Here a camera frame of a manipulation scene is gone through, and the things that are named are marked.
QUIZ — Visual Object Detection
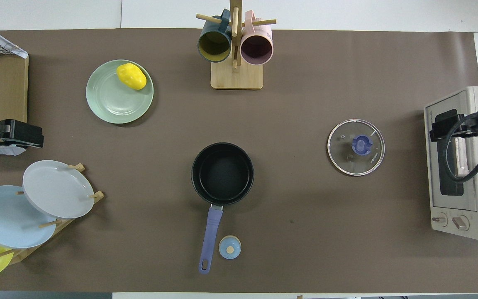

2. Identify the glass lid blue knob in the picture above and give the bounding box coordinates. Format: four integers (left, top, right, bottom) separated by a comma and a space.
327, 119, 385, 176

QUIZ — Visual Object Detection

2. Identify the yellow toy potato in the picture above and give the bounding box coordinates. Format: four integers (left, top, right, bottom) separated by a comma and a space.
117, 63, 147, 90

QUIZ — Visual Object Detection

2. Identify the grey plate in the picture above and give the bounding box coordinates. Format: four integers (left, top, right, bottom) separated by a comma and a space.
22, 160, 95, 219

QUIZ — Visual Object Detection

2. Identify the light blue plate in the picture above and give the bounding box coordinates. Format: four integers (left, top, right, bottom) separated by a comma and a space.
0, 185, 57, 250

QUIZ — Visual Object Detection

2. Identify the wooden plate rack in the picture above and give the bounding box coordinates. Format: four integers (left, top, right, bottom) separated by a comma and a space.
0, 163, 105, 265

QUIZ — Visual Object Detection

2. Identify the pale green plate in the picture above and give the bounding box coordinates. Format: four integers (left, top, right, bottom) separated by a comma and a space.
86, 59, 154, 125

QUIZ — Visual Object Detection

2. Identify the white checked cloth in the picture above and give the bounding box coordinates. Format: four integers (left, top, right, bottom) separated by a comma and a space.
0, 22, 29, 59

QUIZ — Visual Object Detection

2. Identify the brown table mat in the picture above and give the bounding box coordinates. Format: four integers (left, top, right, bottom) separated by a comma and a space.
0, 28, 478, 293

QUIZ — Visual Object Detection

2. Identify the dark blue saucepan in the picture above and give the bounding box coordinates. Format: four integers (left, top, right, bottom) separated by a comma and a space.
191, 142, 255, 274

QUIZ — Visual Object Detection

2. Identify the pink ribbed mug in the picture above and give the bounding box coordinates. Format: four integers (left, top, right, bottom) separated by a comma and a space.
240, 10, 273, 66

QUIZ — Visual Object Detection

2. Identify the wooden mug tree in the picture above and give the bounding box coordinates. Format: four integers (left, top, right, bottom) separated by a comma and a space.
196, 0, 277, 90

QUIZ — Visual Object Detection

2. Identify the dark teal mug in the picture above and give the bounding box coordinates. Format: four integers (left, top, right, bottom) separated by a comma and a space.
198, 9, 232, 63

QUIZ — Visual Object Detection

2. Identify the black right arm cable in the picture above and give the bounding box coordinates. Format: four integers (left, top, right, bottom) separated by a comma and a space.
446, 110, 478, 183

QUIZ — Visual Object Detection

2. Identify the wooden shelf with wire mesh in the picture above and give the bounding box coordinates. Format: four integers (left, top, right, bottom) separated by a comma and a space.
0, 31, 29, 125

